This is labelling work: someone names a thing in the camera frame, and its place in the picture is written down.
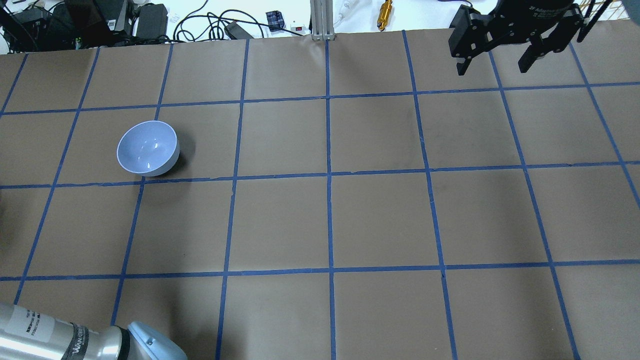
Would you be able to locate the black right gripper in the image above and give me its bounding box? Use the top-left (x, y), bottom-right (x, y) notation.
top-left (449, 0), bottom-right (585, 76)

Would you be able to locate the blue bowl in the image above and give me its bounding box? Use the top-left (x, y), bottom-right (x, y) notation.
top-left (116, 120), bottom-right (181, 177)

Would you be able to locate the brass cylinder fitting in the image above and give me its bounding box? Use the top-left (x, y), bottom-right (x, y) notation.
top-left (375, 0), bottom-right (393, 32)

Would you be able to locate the white plug connector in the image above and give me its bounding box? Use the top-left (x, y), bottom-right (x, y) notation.
top-left (333, 0), bottom-right (362, 28)

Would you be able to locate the small blue black box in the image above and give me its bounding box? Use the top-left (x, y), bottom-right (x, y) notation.
top-left (265, 10), bottom-right (286, 33)

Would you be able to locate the grey power adapter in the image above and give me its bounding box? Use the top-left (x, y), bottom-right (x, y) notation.
top-left (224, 22), bottom-right (254, 40)

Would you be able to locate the black electronics pile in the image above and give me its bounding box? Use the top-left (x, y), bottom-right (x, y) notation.
top-left (0, 0), bottom-right (136, 53)

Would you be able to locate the aluminium frame post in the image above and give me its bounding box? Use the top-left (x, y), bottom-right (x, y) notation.
top-left (310, 0), bottom-right (335, 41)

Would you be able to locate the white switch with red button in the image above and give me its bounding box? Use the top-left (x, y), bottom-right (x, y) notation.
top-left (289, 21), bottom-right (307, 35)

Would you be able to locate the black coiled cable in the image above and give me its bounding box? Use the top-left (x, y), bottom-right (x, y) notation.
top-left (172, 0), bottom-right (266, 43)

